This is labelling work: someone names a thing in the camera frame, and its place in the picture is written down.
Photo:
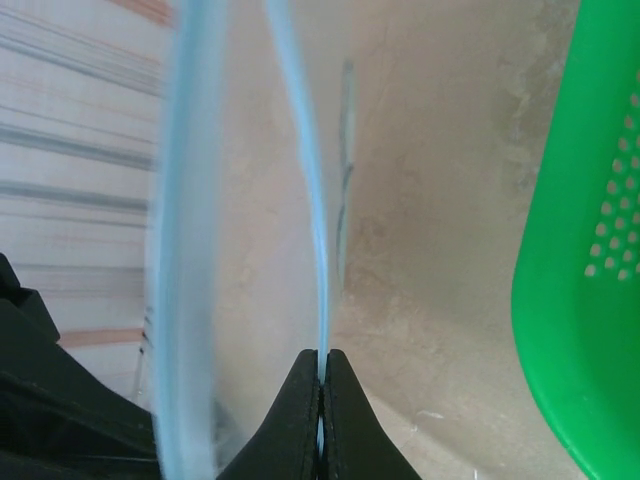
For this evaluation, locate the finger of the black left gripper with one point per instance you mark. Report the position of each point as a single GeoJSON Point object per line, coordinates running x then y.
{"type": "Point", "coordinates": [60, 445]}
{"type": "Point", "coordinates": [65, 385]}

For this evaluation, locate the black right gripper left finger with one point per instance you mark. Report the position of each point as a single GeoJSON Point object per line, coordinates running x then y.
{"type": "Point", "coordinates": [290, 430]}

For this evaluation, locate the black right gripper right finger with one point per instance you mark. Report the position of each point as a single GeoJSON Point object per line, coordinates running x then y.
{"type": "Point", "coordinates": [350, 430]}

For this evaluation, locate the clear zip-top bag blue zipper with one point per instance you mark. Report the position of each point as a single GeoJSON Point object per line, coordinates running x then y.
{"type": "Point", "coordinates": [180, 200]}

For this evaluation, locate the green perforated plastic basket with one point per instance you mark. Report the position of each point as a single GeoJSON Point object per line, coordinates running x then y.
{"type": "Point", "coordinates": [560, 300]}

